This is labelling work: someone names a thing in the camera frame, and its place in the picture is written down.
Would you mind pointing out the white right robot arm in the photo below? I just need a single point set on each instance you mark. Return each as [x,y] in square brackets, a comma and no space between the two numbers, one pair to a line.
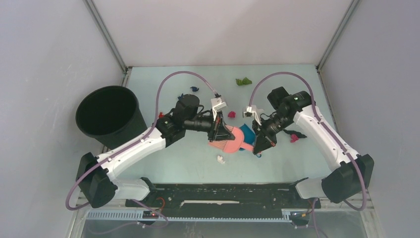
[350,171]

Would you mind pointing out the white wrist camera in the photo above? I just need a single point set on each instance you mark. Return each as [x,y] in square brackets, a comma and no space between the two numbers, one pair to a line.
[217,104]
[253,112]

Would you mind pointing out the white paper scrap lower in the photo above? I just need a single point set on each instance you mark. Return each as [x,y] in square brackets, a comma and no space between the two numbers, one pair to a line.
[220,159]

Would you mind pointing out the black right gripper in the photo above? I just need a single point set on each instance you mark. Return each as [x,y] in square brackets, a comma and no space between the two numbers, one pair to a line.
[264,139]

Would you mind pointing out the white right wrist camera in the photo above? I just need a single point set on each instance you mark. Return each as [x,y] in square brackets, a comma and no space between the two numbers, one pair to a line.
[253,112]

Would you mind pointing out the blue dustpan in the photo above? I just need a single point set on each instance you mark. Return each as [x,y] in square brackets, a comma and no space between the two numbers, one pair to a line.
[249,135]

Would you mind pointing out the black paper scrap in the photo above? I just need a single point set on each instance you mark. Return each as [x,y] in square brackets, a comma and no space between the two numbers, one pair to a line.
[296,133]

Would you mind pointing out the green paper scrap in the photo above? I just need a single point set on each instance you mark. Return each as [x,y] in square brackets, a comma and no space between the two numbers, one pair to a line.
[244,81]

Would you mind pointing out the small dark blue scrap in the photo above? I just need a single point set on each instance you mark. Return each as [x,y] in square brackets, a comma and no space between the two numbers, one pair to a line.
[194,89]

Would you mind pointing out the pink paper scrap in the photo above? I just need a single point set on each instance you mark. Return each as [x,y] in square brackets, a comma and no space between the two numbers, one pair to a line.
[232,114]
[294,138]

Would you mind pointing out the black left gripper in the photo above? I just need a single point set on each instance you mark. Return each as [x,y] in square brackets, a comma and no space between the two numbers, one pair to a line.
[220,131]

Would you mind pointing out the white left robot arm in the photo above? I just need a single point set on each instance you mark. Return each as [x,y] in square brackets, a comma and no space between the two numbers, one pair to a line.
[97,175]

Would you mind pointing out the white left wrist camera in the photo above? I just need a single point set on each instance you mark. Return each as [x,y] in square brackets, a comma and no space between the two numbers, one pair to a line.
[217,104]

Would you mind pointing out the pink hand brush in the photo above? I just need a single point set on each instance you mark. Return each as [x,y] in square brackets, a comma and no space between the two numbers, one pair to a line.
[232,146]

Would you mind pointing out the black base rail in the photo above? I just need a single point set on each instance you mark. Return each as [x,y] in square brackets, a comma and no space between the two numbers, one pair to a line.
[227,201]

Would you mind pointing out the black plastic bin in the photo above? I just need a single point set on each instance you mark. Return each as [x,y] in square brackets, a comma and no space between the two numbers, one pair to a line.
[110,115]

